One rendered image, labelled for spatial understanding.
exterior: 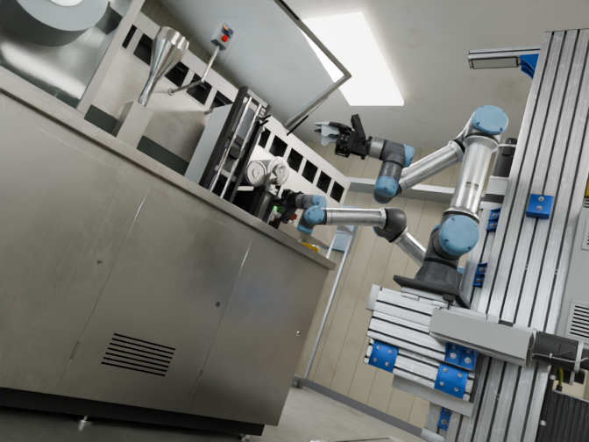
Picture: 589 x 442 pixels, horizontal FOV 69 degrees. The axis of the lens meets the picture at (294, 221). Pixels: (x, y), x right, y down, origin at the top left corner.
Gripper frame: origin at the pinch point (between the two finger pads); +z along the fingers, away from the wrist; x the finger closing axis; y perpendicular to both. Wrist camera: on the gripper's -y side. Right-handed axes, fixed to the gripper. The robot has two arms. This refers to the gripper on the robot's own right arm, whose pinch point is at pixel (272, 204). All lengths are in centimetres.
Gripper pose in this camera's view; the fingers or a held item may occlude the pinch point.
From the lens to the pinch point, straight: 225.4
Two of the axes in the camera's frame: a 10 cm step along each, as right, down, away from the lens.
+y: 3.3, -9.1, 2.3
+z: -6.8, -0.6, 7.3
